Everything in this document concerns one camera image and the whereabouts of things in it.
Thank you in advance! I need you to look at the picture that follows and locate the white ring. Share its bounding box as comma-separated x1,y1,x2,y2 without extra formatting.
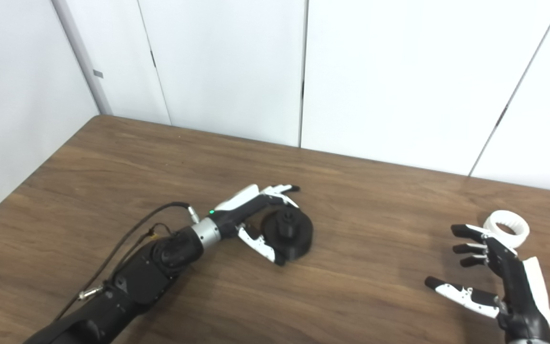
484,210,530,249

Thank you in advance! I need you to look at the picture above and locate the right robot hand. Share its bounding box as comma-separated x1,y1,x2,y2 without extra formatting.
424,224,550,344

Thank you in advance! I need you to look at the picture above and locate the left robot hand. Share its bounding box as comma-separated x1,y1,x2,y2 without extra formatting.
211,183,301,266

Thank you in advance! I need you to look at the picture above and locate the round black part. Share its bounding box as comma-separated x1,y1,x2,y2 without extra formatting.
262,210,314,261

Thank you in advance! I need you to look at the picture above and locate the thin left wrist wire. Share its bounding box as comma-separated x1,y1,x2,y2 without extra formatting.
147,222,176,239

